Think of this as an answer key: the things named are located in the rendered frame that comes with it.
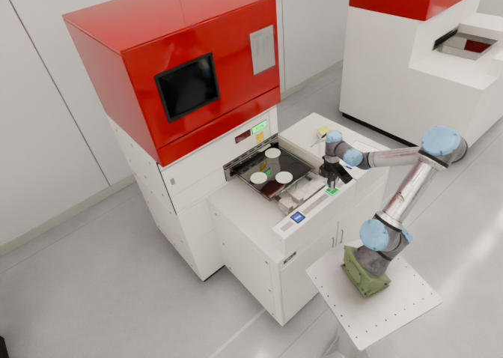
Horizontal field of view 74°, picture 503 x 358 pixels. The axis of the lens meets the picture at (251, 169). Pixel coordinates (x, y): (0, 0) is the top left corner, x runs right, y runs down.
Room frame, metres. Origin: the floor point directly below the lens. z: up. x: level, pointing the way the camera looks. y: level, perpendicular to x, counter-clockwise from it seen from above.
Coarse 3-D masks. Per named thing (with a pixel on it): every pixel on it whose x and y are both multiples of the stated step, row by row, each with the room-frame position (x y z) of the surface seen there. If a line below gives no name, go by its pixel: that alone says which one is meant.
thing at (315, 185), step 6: (312, 180) 1.39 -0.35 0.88; (318, 180) 1.39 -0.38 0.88; (306, 186) 1.35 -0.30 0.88; (312, 186) 1.34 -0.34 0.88; (318, 186) 1.34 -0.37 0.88; (324, 186) 1.35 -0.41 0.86; (300, 192) 1.31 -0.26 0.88; (306, 192) 1.30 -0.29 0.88; (312, 192) 1.30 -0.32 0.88; (288, 198) 1.28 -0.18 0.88; (306, 198) 1.26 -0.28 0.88; (294, 204) 1.23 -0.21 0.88; (300, 204) 1.23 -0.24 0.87; (282, 210) 1.21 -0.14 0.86
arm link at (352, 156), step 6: (342, 144) 1.17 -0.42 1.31; (348, 144) 1.17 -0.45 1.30; (336, 150) 1.16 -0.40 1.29; (342, 150) 1.14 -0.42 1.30; (348, 150) 1.12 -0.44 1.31; (354, 150) 1.12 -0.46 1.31; (342, 156) 1.12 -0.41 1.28; (348, 156) 1.10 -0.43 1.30; (354, 156) 1.09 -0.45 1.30; (360, 156) 1.10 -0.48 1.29; (348, 162) 1.09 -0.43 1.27; (354, 162) 1.08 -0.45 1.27; (360, 162) 1.10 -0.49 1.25
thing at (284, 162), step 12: (264, 156) 1.65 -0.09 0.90; (288, 156) 1.62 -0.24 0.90; (240, 168) 1.57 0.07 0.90; (252, 168) 1.55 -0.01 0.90; (264, 168) 1.54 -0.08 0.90; (276, 168) 1.52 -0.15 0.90; (288, 168) 1.51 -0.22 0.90; (300, 168) 1.49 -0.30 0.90; (276, 180) 1.41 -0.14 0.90; (264, 192) 1.33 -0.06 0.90; (276, 192) 1.32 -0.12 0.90
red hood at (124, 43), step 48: (144, 0) 1.95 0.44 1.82; (192, 0) 1.83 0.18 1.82; (240, 0) 1.72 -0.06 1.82; (96, 48) 1.54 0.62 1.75; (144, 48) 1.33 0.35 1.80; (192, 48) 1.45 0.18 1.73; (240, 48) 1.59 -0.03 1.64; (144, 96) 1.29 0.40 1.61; (192, 96) 1.42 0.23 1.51; (240, 96) 1.57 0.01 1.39; (144, 144) 1.40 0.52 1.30; (192, 144) 1.38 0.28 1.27
